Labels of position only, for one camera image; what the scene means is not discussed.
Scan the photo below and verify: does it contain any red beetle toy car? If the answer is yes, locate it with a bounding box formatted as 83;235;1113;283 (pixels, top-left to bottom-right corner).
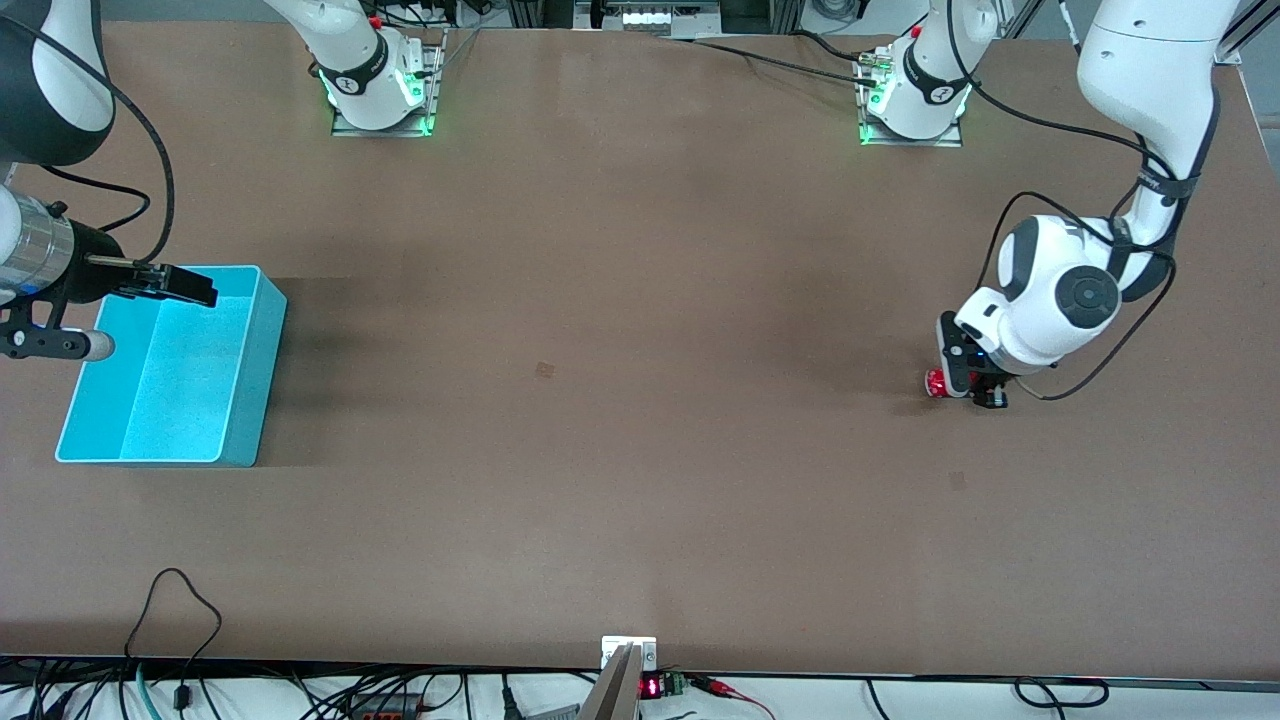
923;368;987;400

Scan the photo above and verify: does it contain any blue plastic box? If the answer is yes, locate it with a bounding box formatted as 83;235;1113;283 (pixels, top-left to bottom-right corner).
55;264;289;469

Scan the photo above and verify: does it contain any orange black power strip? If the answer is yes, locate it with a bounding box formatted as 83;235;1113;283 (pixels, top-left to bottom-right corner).
343;690;423;718

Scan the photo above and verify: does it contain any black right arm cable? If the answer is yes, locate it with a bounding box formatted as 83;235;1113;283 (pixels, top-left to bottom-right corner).
0;14;177;265

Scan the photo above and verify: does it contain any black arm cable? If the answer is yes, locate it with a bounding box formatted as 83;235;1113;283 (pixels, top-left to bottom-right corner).
948;0;1183;403
0;14;177;265

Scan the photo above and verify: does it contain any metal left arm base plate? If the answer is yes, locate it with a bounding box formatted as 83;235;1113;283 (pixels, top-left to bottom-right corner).
856;45;964;150

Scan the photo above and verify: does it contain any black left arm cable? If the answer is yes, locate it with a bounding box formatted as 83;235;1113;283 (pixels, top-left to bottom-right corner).
948;0;1183;403

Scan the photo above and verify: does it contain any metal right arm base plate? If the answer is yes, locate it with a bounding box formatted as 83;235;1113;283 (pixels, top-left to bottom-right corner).
330;28;447;139

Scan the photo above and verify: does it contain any thin black looped cable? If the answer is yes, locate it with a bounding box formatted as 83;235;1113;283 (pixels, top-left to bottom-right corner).
123;567;224;711

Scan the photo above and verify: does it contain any black coiled cable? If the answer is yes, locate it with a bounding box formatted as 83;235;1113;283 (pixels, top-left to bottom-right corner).
1013;677;1112;709

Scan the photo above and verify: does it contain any short thick black table cable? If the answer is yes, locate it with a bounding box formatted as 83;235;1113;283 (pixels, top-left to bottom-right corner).
793;29;869;63

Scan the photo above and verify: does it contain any long thick black table cable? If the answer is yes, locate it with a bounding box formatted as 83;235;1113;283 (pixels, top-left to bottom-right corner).
658;37;883;87

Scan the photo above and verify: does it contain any red clip lead wire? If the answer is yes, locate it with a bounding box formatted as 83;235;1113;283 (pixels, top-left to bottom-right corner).
690;675;777;720

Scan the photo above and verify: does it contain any aluminium frame corner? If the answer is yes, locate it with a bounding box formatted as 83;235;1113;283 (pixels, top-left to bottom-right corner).
1216;0;1267;69

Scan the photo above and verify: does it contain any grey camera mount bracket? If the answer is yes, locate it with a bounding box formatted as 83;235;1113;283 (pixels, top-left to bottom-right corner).
577;635;659;720

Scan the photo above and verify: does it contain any aluminium frame with white light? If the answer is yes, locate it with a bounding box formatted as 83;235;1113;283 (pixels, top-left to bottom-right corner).
574;0;723;38

